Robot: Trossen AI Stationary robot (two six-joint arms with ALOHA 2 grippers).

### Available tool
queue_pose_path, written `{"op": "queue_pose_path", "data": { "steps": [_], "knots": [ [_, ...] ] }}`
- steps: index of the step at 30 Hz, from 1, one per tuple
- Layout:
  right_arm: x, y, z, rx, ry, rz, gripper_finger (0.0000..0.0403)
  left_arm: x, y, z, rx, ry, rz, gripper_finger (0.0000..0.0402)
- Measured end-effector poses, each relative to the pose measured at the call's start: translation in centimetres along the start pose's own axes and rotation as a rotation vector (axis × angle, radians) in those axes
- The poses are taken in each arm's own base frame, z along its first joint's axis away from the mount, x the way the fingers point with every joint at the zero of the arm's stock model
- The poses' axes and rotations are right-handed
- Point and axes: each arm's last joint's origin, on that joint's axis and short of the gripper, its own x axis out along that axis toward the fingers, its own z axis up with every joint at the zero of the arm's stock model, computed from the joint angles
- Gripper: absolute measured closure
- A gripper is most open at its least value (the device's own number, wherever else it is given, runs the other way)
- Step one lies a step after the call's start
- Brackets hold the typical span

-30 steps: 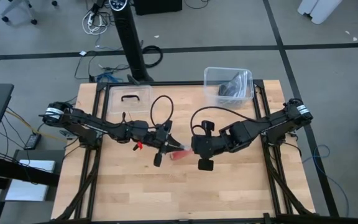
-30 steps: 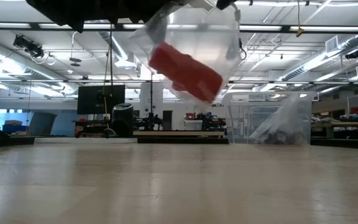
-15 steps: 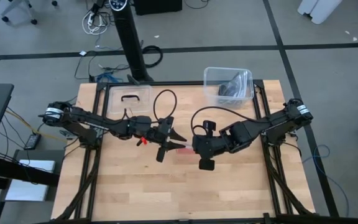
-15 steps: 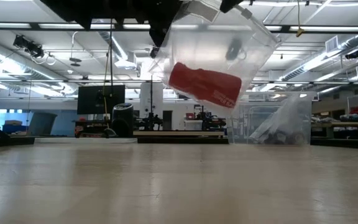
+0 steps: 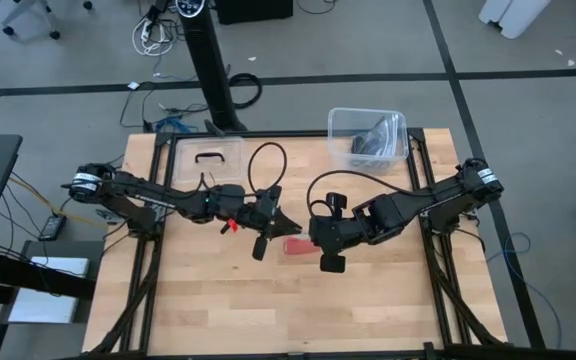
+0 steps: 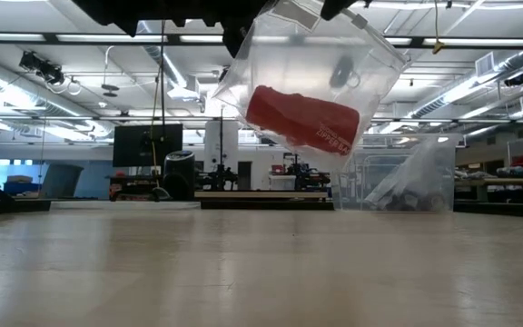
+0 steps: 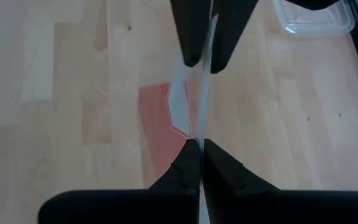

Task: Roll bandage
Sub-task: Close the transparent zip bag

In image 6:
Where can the yellow hanging hook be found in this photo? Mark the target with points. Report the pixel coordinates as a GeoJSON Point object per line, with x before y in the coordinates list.
{"type": "Point", "coordinates": [438, 45]}

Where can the clear zipper bag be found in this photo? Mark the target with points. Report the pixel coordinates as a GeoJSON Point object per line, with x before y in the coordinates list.
{"type": "Point", "coordinates": [289, 59]}

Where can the red elastic bandage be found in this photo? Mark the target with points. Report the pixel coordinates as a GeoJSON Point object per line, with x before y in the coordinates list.
{"type": "Point", "coordinates": [298, 118]}

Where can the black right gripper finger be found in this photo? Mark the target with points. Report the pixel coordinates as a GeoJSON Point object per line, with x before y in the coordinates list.
{"type": "Point", "coordinates": [332, 8]}

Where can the long wooden work table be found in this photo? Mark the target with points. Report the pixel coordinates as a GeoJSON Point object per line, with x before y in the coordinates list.
{"type": "Point", "coordinates": [516, 181]}

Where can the distant robot workstation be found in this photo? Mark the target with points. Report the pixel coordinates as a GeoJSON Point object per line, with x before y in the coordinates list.
{"type": "Point", "coordinates": [302, 177]}

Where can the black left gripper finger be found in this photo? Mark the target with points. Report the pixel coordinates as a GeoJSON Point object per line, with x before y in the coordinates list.
{"type": "Point", "coordinates": [236, 38]}

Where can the clear bags with black items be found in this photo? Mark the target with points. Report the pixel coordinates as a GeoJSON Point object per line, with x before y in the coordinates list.
{"type": "Point", "coordinates": [407, 191]}

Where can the clear plastic storage bin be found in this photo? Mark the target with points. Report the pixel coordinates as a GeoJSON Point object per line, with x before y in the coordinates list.
{"type": "Point", "coordinates": [452, 150]}

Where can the grey waste can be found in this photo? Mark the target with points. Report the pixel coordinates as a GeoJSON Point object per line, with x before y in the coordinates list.
{"type": "Point", "coordinates": [62, 181]}

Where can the blue storage crate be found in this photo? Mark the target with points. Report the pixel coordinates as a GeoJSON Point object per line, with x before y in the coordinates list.
{"type": "Point", "coordinates": [21, 188]}

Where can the black ceiling-mounted camera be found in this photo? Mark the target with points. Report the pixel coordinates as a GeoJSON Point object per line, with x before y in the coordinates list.
{"type": "Point", "coordinates": [39, 68]}

